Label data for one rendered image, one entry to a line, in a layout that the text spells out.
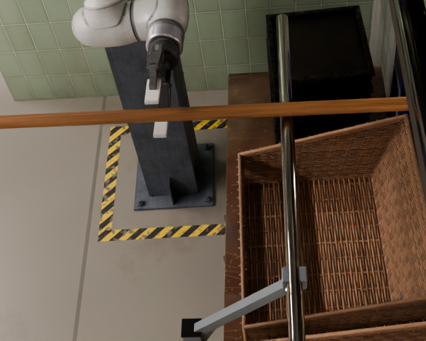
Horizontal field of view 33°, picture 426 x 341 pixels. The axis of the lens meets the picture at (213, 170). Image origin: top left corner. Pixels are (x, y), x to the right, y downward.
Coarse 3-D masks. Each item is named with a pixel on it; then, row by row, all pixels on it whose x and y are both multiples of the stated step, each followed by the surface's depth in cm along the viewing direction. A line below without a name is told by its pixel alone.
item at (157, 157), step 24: (120, 48) 230; (144, 48) 230; (120, 72) 239; (144, 72) 239; (120, 96) 248; (144, 96) 248; (192, 120) 287; (216, 120) 316; (144, 144) 268; (168, 144) 268; (192, 144) 281; (144, 168) 279; (168, 168) 279; (192, 168) 279; (144, 192) 295; (168, 192) 292; (192, 192) 292
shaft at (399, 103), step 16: (64, 112) 162; (80, 112) 161; (96, 112) 161; (112, 112) 160; (128, 112) 159; (144, 112) 159; (160, 112) 159; (176, 112) 158; (192, 112) 158; (208, 112) 157; (224, 112) 157; (240, 112) 157; (256, 112) 156; (272, 112) 156; (288, 112) 156; (304, 112) 155; (320, 112) 155; (336, 112) 155; (352, 112) 155; (0, 128) 164; (16, 128) 164
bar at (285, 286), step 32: (288, 32) 175; (288, 64) 168; (288, 96) 161; (288, 128) 156; (288, 160) 150; (288, 192) 146; (288, 224) 141; (288, 256) 137; (288, 288) 133; (192, 320) 155; (224, 320) 149; (288, 320) 130
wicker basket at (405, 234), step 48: (336, 144) 206; (384, 144) 206; (240, 192) 201; (336, 192) 216; (384, 192) 207; (240, 240) 192; (336, 240) 205; (384, 240) 203; (336, 288) 197; (384, 288) 195; (288, 336) 181
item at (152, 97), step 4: (148, 80) 158; (160, 80) 158; (148, 84) 158; (160, 84) 158; (148, 88) 157; (156, 88) 157; (148, 92) 156; (152, 92) 156; (156, 92) 156; (148, 96) 155; (152, 96) 155; (156, 96) 155; (148, 100) 155; (152, 100) 155; (156, 100) 154
